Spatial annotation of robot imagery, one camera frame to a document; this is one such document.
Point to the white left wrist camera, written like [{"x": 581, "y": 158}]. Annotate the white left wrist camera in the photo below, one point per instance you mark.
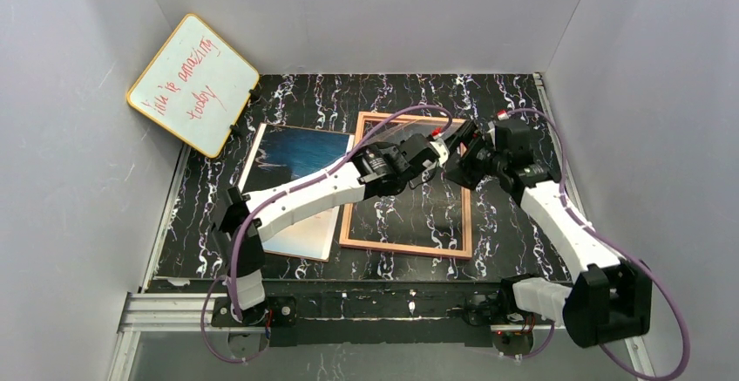
[{"x": 439, "y": 145}]

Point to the landscape photo board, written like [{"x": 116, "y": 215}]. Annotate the landscape photo board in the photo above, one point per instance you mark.
[{"x": 281, "y": 154}]

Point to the black marble pattern board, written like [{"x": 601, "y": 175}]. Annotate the black marble pattern board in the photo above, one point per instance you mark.
[{"x": 504, "y": 241}]

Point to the pink wooden picture frame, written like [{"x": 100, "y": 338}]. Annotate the pink wooden picture frame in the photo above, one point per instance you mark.
[{"x": 433, "y": 219}]

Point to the yellow rimmed whiteboard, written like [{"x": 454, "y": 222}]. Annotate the yellow rimmed whiteboard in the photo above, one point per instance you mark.
[{"x": 196, "y": 87}]

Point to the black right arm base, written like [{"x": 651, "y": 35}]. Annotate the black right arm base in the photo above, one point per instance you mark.
[{"x": 488, "y": 310}]

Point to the clear acrylic sheet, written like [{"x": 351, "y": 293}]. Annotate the clear acrylic sheet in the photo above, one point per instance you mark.
[{"x": 389, "y": 136}]

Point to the aluminium rail frame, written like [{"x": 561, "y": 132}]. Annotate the aluminium rail frame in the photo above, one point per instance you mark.
[{"x": 330, "y": 311}]

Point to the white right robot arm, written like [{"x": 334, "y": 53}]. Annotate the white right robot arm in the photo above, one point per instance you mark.
[{"x": 611, "y": 296}]

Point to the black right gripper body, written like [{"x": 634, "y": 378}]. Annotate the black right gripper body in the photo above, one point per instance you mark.
[{"x": 470, "y": 162}]

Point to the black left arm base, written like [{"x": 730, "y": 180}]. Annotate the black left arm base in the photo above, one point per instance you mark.
[{"x": 275, "y": 311}]

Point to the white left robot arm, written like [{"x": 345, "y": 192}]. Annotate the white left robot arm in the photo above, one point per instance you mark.
[{"x": 370, "y": 169}]

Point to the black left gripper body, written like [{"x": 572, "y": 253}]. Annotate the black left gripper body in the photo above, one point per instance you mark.
[{"x": 413, "y": 152}]

